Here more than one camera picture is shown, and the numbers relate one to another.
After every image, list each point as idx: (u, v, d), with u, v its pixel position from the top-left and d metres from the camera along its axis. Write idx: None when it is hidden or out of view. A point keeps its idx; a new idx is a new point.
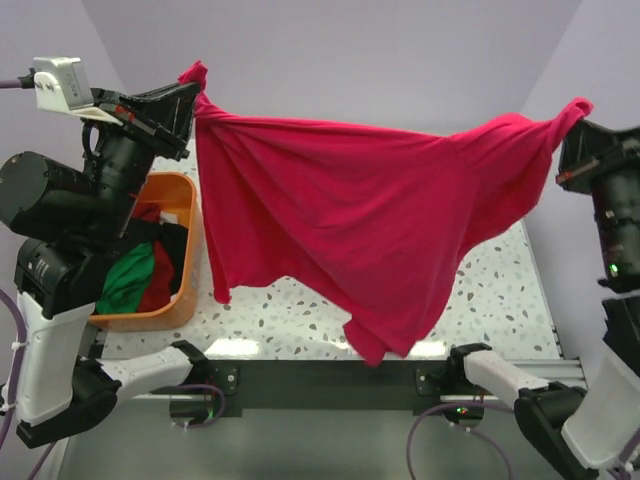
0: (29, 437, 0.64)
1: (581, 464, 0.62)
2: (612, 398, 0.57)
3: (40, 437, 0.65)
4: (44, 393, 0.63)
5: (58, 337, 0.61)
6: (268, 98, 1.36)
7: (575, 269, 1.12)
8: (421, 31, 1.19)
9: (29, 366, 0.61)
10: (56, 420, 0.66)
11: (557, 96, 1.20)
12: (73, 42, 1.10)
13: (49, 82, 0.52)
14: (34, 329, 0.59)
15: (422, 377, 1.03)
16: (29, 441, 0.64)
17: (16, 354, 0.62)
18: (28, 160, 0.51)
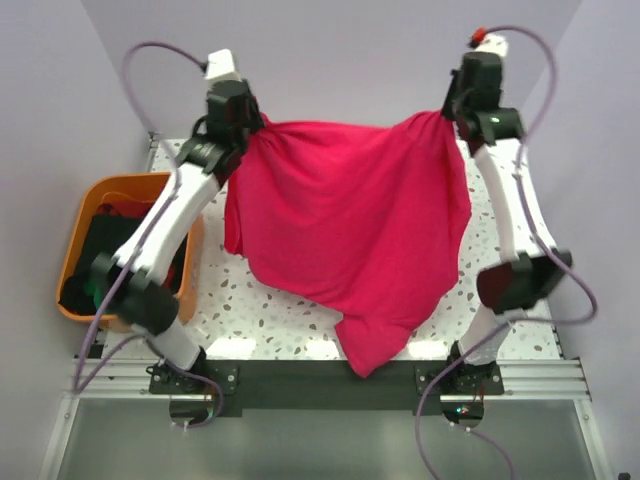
0: (144, 284, 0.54)
1: (504, 265, 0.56)
2: (496, 200, 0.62)
3: (145, 300, 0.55)
4: (169, 244, 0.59)
5: (206, 195, 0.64)
6: (270, 98, 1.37)
7: (577, 269, 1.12)
8: (424, 32, 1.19)
9: (174, 210, 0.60)
10: (158, 292, 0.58)
11: (558, 96, 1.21)
12: (76, 42, 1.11)
13: (219, 59, 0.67)
14: (189, 183, 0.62)
15: (422, 377, 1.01)
16: (145, 288, 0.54)
17: (160, 203, 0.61)
18: (227, 80, 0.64)
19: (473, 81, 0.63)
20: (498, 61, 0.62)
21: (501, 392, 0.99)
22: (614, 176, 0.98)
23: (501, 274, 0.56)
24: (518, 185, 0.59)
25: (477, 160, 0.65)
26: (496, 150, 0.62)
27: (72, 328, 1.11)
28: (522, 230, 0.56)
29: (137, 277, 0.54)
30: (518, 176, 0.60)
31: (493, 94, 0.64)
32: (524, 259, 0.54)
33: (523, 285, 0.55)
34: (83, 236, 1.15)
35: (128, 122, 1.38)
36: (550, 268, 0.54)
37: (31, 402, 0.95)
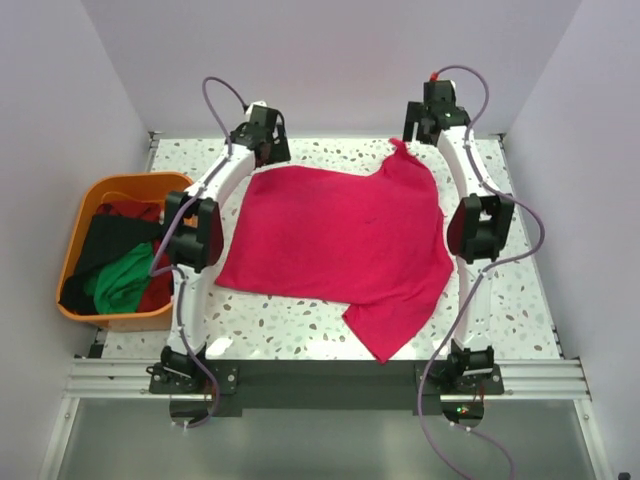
0: (210, 207, 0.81)
1: (461, 203, 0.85)
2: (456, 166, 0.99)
3: (207, 224, 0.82)
4: (222, 193, 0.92)
5: (246, 166, 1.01)
6: (271, 98, 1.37)
7: (577, 270, 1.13)
8: (424, 31, 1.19)
9: (230, 169, 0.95)
10: (216, 221, 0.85)
11: (559, 96, 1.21)
12: (76, 41, 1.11)
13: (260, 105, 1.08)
14: (239, 157, 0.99)
15: (421, 377, 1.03)
16: (211, 213, 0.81)
17: (219, 162, 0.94)
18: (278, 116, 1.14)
19: (436, 96, 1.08)
20: (447, 87, 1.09)
21: (500, 392, 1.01)
22: (615, 176, 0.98)
23: (460, 211, 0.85)
24: (468, 153, 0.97)
25: (445, 138, 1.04)
26: (451, 133, 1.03)
27: (72, 328, 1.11)
28: (471, 180, 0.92)
29: (205, 205, 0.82)
30: (465, 146, 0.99)
31: (447, 104, 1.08)
32: (474, 198, 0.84)
33: (477, 215, 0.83)
34: (83, 236, 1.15)
35: (127, 121, 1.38)
36: (493, 206, 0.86)
37: (30, 402, 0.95)
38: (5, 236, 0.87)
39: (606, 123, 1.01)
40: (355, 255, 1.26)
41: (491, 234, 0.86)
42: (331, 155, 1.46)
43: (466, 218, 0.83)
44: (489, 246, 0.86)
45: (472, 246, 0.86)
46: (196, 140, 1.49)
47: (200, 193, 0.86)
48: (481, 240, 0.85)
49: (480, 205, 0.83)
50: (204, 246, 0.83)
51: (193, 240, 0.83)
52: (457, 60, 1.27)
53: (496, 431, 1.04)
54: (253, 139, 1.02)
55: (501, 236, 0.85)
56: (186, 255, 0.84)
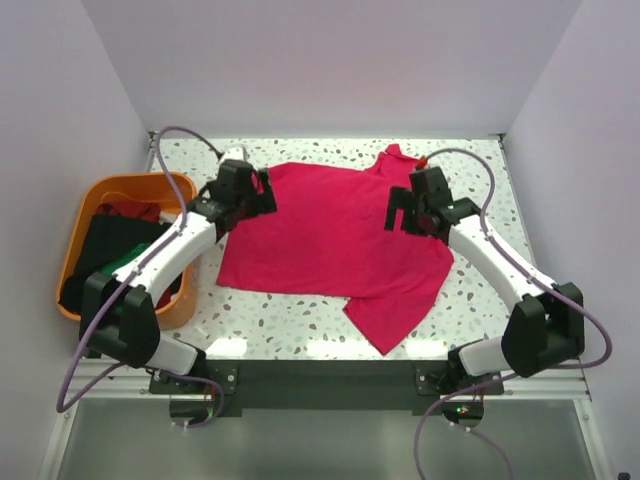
0: (138, 301, 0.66)
1: (515, 309, 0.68)
2: (485, 261, 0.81)
3: (136, 322, 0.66)
4: (164, 275, 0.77)
5: (202, 239, 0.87)
6: (271, 98, 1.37)
7: (577, 271, 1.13)
8: (424, 32, 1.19)
9: (177, 245, 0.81)
10: (148, 316, 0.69)
11: (559, 96, 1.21)
12: (76, 42, 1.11)
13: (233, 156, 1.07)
14: (193, 230, 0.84)
15: (422, 377, 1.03)
16: (139, 307, 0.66)
17: (165, 237, 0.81)
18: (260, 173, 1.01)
19: (430, 188, 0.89)
20: (439, 174, 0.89)
21: (501, 393, 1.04)
22: (615, 177, 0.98)
23: (517, 321, 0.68)
24: (495, 245, 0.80)
25: (457, 237, 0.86)
26: (464, 226, 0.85)
27: (72, 328, 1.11)
28: (516, 277, 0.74)
29: (132, 296, 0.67)
30: (489, 237, 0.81)
31: (445, 197, 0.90)
32: (531, 301, 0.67)
33: (542, 324, 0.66)
34: (83, 235, 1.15)
35: (127, 121, 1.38)
36: (553, 302, 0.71)
37: (30, 402, 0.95)
38: (5, 237, 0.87)
39: (606, 123, 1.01)
40: (352, 253, 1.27)
41: (564, 339, 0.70)
42: (331, 155, 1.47)
43: (528, 330, 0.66)
44: (563, 356, 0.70)
45: (547, 361, 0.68)
46: (196, 140, 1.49)
47: (131, 278, 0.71)
48: (554, 350, 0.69)
49: (542, 311, 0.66)
50: (129, 345, 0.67)
51: (117, 339, 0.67)
52: (456, 60, 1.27)
53: (496, 430, 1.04)
54: (216, 206, 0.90)
55: (578, 339, 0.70)
56: (108, 353, 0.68)
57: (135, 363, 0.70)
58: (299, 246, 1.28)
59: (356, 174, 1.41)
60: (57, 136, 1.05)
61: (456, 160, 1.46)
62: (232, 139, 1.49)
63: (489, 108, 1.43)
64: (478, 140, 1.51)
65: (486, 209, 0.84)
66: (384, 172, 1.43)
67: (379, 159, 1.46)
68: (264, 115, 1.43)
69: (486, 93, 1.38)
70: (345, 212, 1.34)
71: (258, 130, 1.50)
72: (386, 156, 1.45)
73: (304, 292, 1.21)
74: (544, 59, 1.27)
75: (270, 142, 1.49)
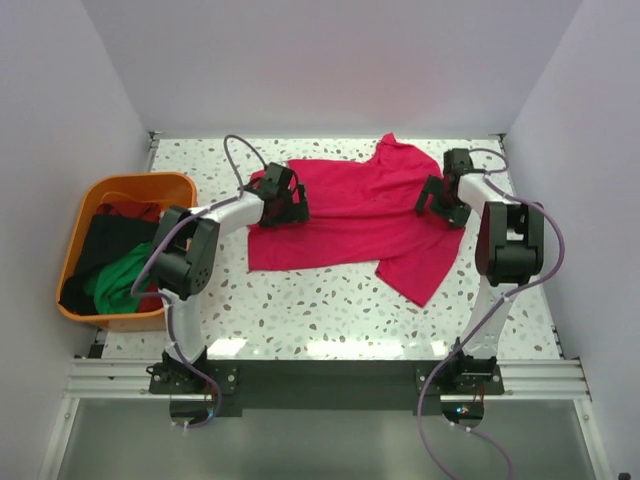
0: (210, 227, 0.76)
1: (485, 210, 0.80)
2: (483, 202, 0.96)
3: (203, 245, 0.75)
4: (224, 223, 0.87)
5: (252, 210, 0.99)
6: (271, 98, 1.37)
7: (577, 270, 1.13)
8: (423, 33, 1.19)
9: (237, 205, 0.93)
10: (210, 246, 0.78)
11: (559, 96, 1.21)
12: (76, 41, 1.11)
13: None
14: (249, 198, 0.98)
15: (422, 377, 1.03)
16: (209, 232, 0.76)
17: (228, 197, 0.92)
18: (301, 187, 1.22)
19: (455, 158, 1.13)
20: (464, 151, 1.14)
21: (501, 392, 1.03)
22: (615, 178, 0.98)
23: (485, 220, 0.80)
24: (487, 183, 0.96)
25: (465, 184, 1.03)
26: (470, 176, 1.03)
27: (72, 329, 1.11)
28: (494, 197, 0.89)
29: (205, 223, 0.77)
30: (483, 179, 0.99)
31: (466, 166, 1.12)
32: (499, 204, 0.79)
33: (503, 221, 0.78)
34: (83, 236, 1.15)
35: (127, 121, 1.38)
36: (522, 222, 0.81)
37: (31, 402, 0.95)
38: (4, 237, 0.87)
39: (606, 124, 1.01)
40: (370, 230, 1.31)
41: (524, 248, 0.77)
42: (332, 155, 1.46)
43: (491, 224, 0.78)
44: (523, 264, 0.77)
45: (505, 261, 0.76)
46: (196, 140, 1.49)
47: (204, 212, 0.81)
48: (512, 253, 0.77)
49: (504, 211, 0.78)
50: (191, 267, 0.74)
51: (181, 260, 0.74)
52: (456, 61, 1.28)
53: (496, 430, 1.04)
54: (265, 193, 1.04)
55: (537, 249, 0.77)
56: (168, 278, 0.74)
57: (188, 291, 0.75)
58: (317, 234, 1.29)
59: (357, 165, 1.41)
60: (59, 136, 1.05)
61: None
62: (232, 139, 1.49)
63: (489, 109, 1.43)
64: (478, 140, 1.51)
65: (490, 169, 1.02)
66: (384, 161, 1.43)
67: (377, 149, 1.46)
68: (264, 114, 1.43)
69: (486, 93, 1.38)
70: (355, 196, 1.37)
71: (258, 130, 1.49)
72: (384, 146, 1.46)
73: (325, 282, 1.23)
74: (544, 59, 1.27)
75: (270, 142, 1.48)
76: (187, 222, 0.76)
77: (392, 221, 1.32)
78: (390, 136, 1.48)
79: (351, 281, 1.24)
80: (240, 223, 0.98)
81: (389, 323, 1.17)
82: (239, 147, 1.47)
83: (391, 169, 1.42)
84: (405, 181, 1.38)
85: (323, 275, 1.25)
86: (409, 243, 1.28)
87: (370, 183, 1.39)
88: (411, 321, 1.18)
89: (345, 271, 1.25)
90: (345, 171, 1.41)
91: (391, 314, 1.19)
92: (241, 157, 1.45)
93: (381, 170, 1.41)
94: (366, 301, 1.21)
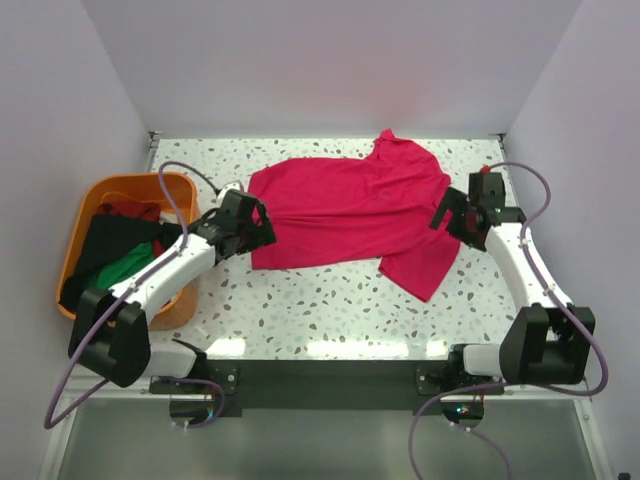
0: (132, 318, 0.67)
1: (521, 315, 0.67)
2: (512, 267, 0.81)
3: (127, 338, 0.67)
4: (160, 291, 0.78)
5: (202, 260, 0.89)
6: (271, 98, 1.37)
7: (577, 271, 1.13)
8: (423, 34, 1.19)
9: (177, 263, 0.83)
10: (140, 333, 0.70)
11: (559, 97, 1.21)
12: (76, 41, 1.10)
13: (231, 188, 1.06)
14: (192, 249, 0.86)
15: (422, 377, 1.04)
16: (131, 325, 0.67)
17: (161, 259, 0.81)
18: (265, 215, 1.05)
19: (484, 189, 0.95)
20: (498, 179, 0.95)
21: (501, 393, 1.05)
22: (615, 178, 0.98)
23: (518, 325, 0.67)
24: (526, 254, 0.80)
25: (496, 239, 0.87)
26: (503, 230, 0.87)
27: (72, 329, 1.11)
28: (533, 286, 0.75)
29: (126, 313, 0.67)
30: (522, 244, 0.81)
31: (498, 201, 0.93)
32: (539, 311, 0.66)
33: (542, 335, 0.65)
34: (83, 235, 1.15)
35: (127, 121, 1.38)
36: (563, 323, 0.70)
37: (31, 402, 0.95)
38: (4, 237, 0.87)
39: (606, 124, 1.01)
40: (371, 227, 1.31)
41: (561, 360, 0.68)
42: (331, 155, 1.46)
43: (527, 337, 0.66)
44: (557, 378, 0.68)
45: (536, 374, 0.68)
46: (196, 140, 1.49)
47: (125, 295, 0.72)
48: (547, 368, 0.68)
49: (547, 324, 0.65)
50: (116, 362, 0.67)
51: (105, 354, 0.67)
52: (457, 61, 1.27)
53: (496, 430, 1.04)
54: (218, 231, 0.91)
55: (577, 367, 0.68)
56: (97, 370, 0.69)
57: (121, 380, 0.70)
58: (320, 232, 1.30)
59: (355, 162, 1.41)
60: (59, 136, 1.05)
61: (456, 160, 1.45)
62: (232, 139, 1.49)
63: (489, 109, 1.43)
64: (478, 140, 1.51)
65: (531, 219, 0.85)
66: (383, 158, 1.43)
67: (376, 145, 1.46)
68: (264, 114, 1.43)
69: (486, 93, 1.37)
70: (356, 194, 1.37)
71: (258, 130, 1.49)
72: (382, 142, 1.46)
73: (328, 281, 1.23)
74: (544, 59, 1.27)
75: (270, 142, 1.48)
76: (107, 313, 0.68)
77: (393, 217, 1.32)
78: (389, 131, 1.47)
79: (351, 281, 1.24)
80: (192, 273, 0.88)
81: (389, 323, 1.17)
82: (239, 147, 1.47)
83: (391, 165, 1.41)
84: (405, 178, 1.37)
85: (323, 275, 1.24)
86: (412, 238, 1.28)
87: (370, 180, 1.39)
88: (411, 321, 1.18)
89: (345, 271, 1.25)
90: (346, 168, 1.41)
91: (391, 314, 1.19)
92: (241, 157, 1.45)
93: (381, 166, 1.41)
94: (366, 300, 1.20)
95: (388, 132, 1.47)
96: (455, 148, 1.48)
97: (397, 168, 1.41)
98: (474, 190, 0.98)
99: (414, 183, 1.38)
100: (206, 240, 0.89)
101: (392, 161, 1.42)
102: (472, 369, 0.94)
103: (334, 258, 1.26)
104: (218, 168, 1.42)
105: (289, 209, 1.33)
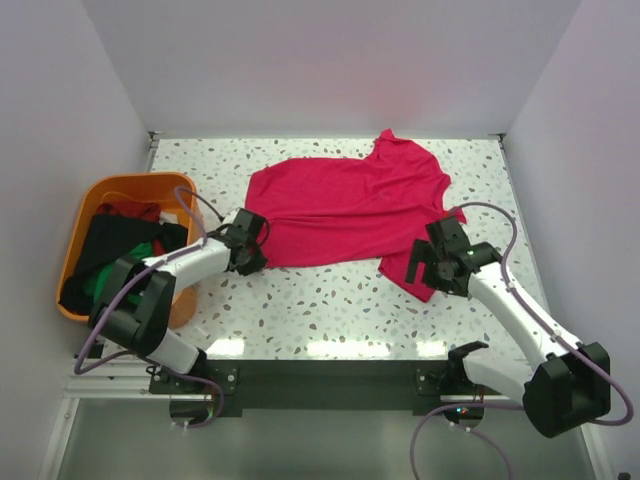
0: (163, 281, 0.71)
1: (538, 369, 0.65)
2: (507, 314, 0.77)
3: (155, 302, 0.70)
4: (183, 274, 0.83)
5: (217, 259, 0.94)
6: (271, 97, 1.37)
7: (578, 271, 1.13)
8: (423, 33, 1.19)
9: (197, 254, 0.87)
10: (167, 302, 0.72)
11: (559, 97, 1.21)
12: (76, 41, 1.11)
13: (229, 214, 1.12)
14: (211, 246, 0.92)
15: (422, 377, 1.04)
16: (162, 287, 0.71)
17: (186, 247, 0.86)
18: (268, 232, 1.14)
19: (446, 235, 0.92)
20: (455, 223, 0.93)
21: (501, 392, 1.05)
22: (615, 177, 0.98)
23: (540, 382, 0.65)
24: (518, 299, 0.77)
25: (478, 284, 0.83)
26: (485, 275, 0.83)
27: (72, 329, 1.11)
28: (539, 334, 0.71)
29: (157, 278, 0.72)
30: (510, 288, 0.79)
31: (464, 243, 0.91)
32: (554, 362, 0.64)
33: (566, 386, 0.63)
34: (83, 236, 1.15)
35: (127, 121, 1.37)
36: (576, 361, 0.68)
37: (30, 403, 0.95)
38: (4, 237, 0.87)
39: (606, 123, 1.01)
40: (371, 228, 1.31)
41: (588, 400, 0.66)
42: (331, 155, 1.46)
43: (553, 391, 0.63)
44: (588, 416, 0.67)
45: (570, 421, 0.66)
46: (196, 140, 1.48)
47: (159, 263, 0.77)
48: (577, 412, 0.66)
49: (566, 372, 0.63)
50: (141, 325, 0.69)
51: (130, 318, 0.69)
52: (457, 61, 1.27)
53: (496, 431, 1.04)
54: (232, 242, 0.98)
55: (604, 402, 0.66)
56: (117, 338, 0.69)
57: (140, 350, 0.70)
58: (320, 232, 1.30)
59: (355, 162, 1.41)
60: (58, 136, 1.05)
61: (456, 160, 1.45)
62: (232, 139, 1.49)
63: (489, 109, 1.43)
64: (479, 140, 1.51)
65: (506, 255, 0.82)
66: (383, 158, 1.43)
67: (376, 145, 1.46)
68: (264, 113, 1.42)
69: (486, 93, 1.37)
70: (356, 194, 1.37)
71: (258, 130, 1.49)
72: (382, 142, 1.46)
73: (329, 280, 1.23)
74: (544, 59, 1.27)
75: (270, 142, 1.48)
76: (138, 278, 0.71)
77: (393, 218, 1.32)
78: (389, 131, 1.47)
79: (351, 281, 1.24)
80: (203, 273, 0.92)
81: (389, 323, 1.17)
82: (239, 147, 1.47)
83: (391, 165, 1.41)
84: (405, 178, 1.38)
85: (323, 275, 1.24)
86: (411, 238, 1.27)
87: (370, 180, 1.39)
88: (411, 320, 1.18)
89: (345, 271, 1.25)
90: (346, 168, 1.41)
91: (391, 314, 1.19)
92: (240, 157, 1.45)
93: (381, 166, 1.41)
94: (366, 300, 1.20)
95: (388, 132, 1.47)
96: (455, 148, 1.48)
97: (397, 169, 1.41)
98: (434, 241, 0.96)
99: (414, 183, 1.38)
100: (222, 245, 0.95)
101: (392, 161, 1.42)
102: (475, 378, 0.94)
103: (336, 259, 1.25)
104: (218, 169, 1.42)
105: (289, 208, 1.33)
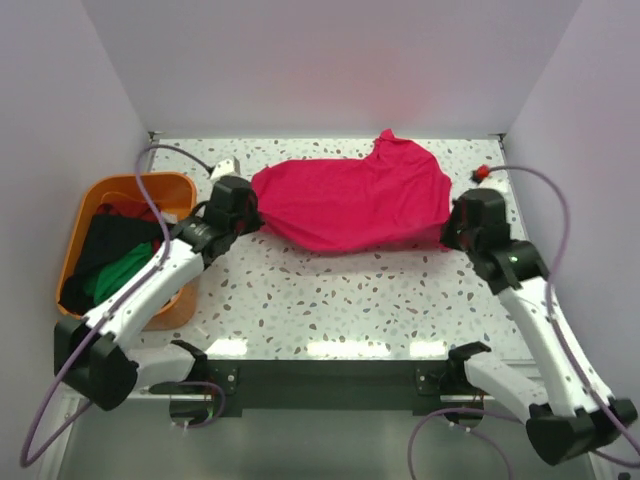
0: (105, 351, 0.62)
1: (563, 419, 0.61)
2: (538, 344, 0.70)
3: (102, 371, 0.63)
4: (140, 314, 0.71)
5: (188, 273, 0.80)
6: (271, 98, 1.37)
7: (577, 270, 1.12)
8: (420, 34, 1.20)
9: (155, 282, 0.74)
10: (119, 363, 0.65)
11: (558, 97, 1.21)
12: (74, 40, 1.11)
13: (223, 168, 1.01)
14: (174, 261, 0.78)
15: (422, 377, 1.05)
16: (104, 358, 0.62)
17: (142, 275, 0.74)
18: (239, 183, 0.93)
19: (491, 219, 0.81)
20: (501, 206, 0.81)
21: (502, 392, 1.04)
22: (614, 177, 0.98)
23: (559, 429, 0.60)
24: (558, 332, 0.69)
25: (513, 300, 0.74)
26: (527, 294, 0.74)
27: None
28: (572, 382, 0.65)
29: (100, 345, 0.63)
30: (551, 319, 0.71)
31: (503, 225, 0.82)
32: (585, 419, 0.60)
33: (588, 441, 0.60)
34: (83, 235, 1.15)
35: (127, 121, 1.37)
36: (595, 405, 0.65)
37: (30, 403, 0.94)
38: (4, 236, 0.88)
39: (606, 123, 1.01)
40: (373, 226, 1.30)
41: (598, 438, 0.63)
42: (331, 155, 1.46)
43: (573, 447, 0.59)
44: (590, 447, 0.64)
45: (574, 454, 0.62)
46: (196, 139, 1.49)
47: (99, 325, 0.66)
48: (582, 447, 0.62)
49: (593, 431, 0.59)
50: (96, 392, 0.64)
51: (85, 385, 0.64)
52: (457, 61, 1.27)
53: (496, 431, 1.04)
54: (208, 225, 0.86)
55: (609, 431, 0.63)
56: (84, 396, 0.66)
57: (107, 405, 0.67)
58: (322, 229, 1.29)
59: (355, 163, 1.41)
60: (59, 136, 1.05)
61: (456, 160, 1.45)
62: (232, 139, 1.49)
63: (489, 109, 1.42)
64: (479, 140, 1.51)
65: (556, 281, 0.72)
66: (382, 157, 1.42)
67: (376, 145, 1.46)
68: (263, 114, 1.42)
69: (486, 94, 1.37)
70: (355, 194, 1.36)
71: (258, 130, 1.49)
72: (382, 142, 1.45)
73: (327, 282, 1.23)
74: (544, 59, 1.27)
75: (270, 142, 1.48)
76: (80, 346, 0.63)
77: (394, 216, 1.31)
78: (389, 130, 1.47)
79: (351, 281, 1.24)
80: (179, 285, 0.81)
81: (389, 323, 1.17)
82: (239, 147, 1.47)
83: (391, 165, 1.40)
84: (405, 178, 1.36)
85: (323, 275, 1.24)
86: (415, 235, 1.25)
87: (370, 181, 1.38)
88: (411, 320, 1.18)
89: (345, 271, 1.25)
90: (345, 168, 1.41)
91: (391, 314, 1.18)
92: (240, 158, 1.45)
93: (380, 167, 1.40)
94: (366, 300, 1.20)
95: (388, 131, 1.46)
96: (454, 148, 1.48)
97: (397, 169, 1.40)
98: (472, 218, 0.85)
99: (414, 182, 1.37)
100: (192, 244, 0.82)
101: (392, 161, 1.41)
102: (475, 382, 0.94)
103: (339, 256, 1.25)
104: None
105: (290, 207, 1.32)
